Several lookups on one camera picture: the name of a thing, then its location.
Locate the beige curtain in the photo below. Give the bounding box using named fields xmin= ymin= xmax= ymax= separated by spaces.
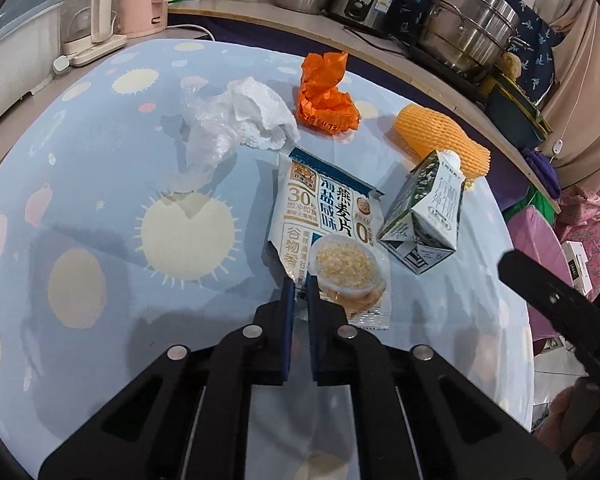
xmin=530 ymin=0 xmax=600 ymax=196

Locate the white power cable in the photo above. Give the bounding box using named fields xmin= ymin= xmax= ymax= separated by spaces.
xmin=167 ymin=22 xmax=216 ymax=42

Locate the white cardboard box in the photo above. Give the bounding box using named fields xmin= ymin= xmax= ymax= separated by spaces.
xmin=562 ymin=240 xmax=600 ymax=296

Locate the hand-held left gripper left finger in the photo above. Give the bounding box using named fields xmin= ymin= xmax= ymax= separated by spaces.
xmin=39 ymin=277 xmax=296 ymax=480

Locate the orange foam fruit net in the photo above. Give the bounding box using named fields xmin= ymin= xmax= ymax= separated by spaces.
xmin=394 ymin=103 xmax=492 ymax=183

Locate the green bag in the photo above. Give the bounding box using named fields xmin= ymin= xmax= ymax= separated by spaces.
xmin=497 ymin=185 xmax=561 ymax=222

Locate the purple cloth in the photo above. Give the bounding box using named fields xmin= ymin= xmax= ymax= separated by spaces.
xmin=522 ymin=147 xmax=563 ymax=203

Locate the blue dotted blanket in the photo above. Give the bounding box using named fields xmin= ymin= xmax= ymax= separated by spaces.
xmin=0 ymin=37 xmax=536 ymax=480

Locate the cream electric kettle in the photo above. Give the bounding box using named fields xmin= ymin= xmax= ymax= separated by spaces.
xmin=60 ymin=0 xmax=128 ymax=66

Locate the crumpled orange wrapper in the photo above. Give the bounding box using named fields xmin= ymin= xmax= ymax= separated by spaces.
xmin=295 ymin=51 xmax=362 ymax=133

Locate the white crumpled tissue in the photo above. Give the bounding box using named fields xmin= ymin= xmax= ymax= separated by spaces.
xmin=215 ymin=76 xmax=301 ymax=151

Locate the purple-lined waste bin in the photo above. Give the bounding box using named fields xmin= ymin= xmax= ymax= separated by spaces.
xmin=507 ymin=205 xmax=571 ymax=356

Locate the brown loofah sponge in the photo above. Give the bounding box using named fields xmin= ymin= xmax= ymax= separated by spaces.
xmin=497 ymin=52 xmax=523 ymax=78

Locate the black induction cooktop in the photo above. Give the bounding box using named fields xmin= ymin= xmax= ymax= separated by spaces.
xmin=405 ymin=42 xmax=486 ymax=88

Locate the clear plastic bag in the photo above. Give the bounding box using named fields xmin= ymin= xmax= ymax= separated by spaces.
xmin=162 ymin=77 xmax=241 ymax=196

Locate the white dish container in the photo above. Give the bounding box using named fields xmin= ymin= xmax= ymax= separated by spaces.
xmin=0 ymin=0 xmax=66 ymax=136

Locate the white oatmeal packet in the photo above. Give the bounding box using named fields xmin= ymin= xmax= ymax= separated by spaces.
xmin=265 ymin=147 xmax=392 ymax=331

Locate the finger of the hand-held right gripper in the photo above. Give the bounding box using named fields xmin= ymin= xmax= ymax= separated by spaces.
xmin=497 ymin=250 xmax=600 ymax=402

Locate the green white milk carton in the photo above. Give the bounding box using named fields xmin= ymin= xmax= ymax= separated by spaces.
xmin=376 ymin=149 xmax=465 ymax=276

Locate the pink floral cloth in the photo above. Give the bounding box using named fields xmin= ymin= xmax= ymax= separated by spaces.
xmin=555 ymin=185 xmax=600 ymax=271

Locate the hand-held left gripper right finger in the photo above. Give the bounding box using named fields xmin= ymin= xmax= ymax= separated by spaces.
xmin=306 ymin=274 xmax=566 ymax=480

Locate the large steel steamer pot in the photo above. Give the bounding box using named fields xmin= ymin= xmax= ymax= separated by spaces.
xmin=417 ymin=0 xmax=531 ymax=78

